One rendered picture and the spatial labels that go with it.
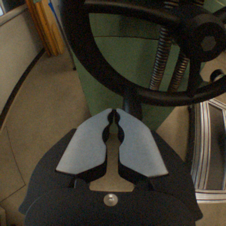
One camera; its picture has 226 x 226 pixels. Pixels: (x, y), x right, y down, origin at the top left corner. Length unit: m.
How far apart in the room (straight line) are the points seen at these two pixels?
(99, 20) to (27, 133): 1.06
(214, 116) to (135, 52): 0.89
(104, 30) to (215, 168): 0.96
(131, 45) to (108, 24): 0.08
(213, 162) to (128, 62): 0.83
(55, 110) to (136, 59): 0.89
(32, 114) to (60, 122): 0.34
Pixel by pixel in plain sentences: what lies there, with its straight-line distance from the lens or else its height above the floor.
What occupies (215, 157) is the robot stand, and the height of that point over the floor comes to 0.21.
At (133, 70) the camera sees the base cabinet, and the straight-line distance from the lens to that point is 0.39.
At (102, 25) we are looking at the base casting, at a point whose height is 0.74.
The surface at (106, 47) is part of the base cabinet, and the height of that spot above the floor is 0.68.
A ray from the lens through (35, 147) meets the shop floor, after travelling 1.07.
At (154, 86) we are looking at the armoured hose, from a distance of 0.26.
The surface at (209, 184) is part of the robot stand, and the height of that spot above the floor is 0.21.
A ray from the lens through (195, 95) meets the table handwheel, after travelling 0.23.
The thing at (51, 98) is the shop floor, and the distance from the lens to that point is 1.21.
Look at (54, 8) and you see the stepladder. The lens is 1.14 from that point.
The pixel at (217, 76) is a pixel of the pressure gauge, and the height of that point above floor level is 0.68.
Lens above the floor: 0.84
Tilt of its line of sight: 61 degrees down
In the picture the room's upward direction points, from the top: 1 degrees counter-clockwise
